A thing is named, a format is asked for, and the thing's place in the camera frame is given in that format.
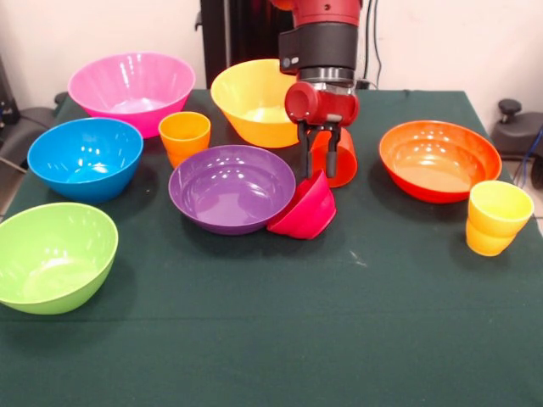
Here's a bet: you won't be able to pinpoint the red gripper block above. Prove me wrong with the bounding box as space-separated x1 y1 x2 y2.
283 81 361 181

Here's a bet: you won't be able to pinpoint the red-orange cup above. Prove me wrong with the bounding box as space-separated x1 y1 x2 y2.
311 125 359 189

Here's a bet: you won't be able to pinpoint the small crimson bowl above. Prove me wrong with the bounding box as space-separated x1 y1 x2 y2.
266 168 338 242

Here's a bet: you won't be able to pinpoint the purple bowl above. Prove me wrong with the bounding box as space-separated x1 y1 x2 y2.
168 144 298 237

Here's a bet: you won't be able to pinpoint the large yellow-orange bowl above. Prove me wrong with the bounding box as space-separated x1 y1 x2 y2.
210 59 303 149

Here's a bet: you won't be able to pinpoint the shallow red-orange bowl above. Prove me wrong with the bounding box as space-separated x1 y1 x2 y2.
378 120 503 205

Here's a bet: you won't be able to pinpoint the orange cup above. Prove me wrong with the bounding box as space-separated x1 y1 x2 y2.
158 111 212 170

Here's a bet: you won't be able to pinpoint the dark green tablecloth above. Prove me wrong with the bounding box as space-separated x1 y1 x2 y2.
0 88 543 407

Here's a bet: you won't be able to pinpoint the yellow cup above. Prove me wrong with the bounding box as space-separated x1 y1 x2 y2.
465 180 535 258

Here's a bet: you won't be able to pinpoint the large pink bowl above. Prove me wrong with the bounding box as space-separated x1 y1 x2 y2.
67 52 197 139

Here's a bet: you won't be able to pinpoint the blue bowl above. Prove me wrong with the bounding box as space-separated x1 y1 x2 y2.
26 117 145 205

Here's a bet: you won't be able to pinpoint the green bowl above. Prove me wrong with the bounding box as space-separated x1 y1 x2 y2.
0 202 120 316

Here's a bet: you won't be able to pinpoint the black device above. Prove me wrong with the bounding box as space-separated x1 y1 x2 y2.
0 54 19 126

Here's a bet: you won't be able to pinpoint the black hanging cables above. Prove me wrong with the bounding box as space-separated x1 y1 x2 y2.
358 0 385 91

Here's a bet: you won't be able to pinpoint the blue cable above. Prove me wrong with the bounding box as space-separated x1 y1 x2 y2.
519 126 543 187

